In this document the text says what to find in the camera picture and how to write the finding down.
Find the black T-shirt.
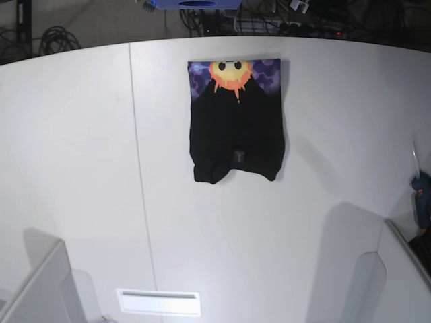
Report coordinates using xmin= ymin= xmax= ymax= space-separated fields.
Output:
xmin=187 ymin=58 xmax=286 ymax=184

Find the blue box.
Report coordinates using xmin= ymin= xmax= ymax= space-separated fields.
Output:
xmin=147 ymin=0 xmax=242 ymax=10

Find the blue glue gun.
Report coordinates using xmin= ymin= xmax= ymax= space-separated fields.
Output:
xmin=409 ymin=139 xmax=431 ymax=233

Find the black keyboard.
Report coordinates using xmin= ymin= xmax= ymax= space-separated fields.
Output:
xmin=409 ymin=230 xmax=431 ymax=275

